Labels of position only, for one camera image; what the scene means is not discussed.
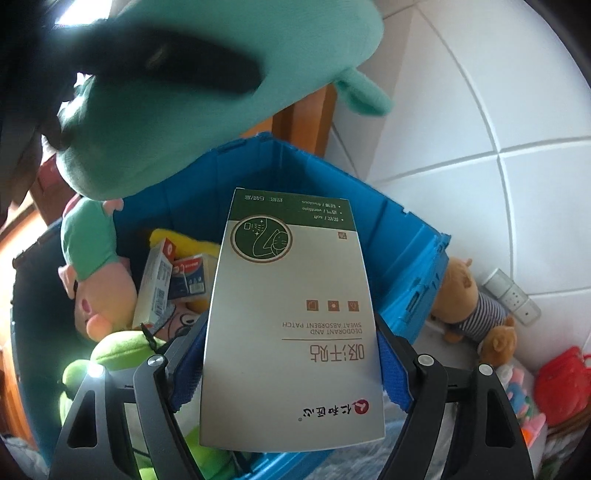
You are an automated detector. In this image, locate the cartoon face plush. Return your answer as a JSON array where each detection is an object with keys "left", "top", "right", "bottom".
[{"left": 157, "top": 295, "right": 208, "bottom": 342}]

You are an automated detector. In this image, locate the small white orange box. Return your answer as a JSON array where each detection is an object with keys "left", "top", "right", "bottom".
[{"left": 133, "top": 237, "right": 178, "bottom": 328}]

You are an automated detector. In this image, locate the blue plush toy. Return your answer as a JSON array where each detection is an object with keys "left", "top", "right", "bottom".
[{"left": 503, "top": 364, "right": 548, "bottom": 416}]

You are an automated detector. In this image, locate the red small suitcase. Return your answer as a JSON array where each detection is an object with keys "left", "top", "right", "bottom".
[{"left": 534, "top": 346, "right": 591, "bottom": 428}]

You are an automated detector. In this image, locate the teal plush toy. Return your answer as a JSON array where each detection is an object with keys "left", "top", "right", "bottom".
[{"left": 55, "top": 0, "right": 395, "bottom": 201}]

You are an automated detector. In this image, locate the yellow plush toy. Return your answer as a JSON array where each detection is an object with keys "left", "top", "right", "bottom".
[{"left": 148, "top": 228, "right": 222, "bottom": 315}]

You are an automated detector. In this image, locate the white wall outlet panel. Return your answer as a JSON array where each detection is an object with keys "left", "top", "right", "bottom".
[{"left": 482, "top": 268, "right": 542, "bottom": 326}]

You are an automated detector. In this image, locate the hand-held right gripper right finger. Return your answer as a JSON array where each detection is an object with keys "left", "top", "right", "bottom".
[{"left": 376, "top": 314, "right": 539, "bottom": 480}]

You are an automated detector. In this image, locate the white box with green band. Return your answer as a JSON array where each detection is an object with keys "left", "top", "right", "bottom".
[{"left": 199, "top": 187, "right": 386, "bottom": 450}]

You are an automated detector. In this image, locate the pink pig plush teal dress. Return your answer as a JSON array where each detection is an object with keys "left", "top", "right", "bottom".
[{"left": 58, "top": 198, "right": 139, "bottom": 342}]

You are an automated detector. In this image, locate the small brown bear plush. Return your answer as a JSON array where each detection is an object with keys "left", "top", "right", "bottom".
[{"left": 478, "top": 325, "right": 518, "bottom": 367}]

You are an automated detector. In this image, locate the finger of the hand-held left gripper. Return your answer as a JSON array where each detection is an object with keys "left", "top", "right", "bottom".
[{"left": 74, "top": 34, "right": 264, "bottom": 95}]

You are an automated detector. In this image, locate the brown bear plush striped shirt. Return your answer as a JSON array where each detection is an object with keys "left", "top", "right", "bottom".
[{"left": 431, "top": 256, "right": 515, "bottom": 344}]

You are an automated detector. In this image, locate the blue plastic crate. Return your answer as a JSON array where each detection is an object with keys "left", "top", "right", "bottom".
[{"left": 11, "top": 131, "right": 451, "bottom": 480}]

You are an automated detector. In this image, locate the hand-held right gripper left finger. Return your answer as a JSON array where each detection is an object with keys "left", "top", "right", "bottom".
[{"left": 48, "top": 311, "right": 208, "bottom": 480}]

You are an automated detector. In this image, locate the small blue box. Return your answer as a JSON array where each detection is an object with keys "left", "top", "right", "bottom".
[{"left": 171, "top": 258, "right": 218, "bottom": 296}]

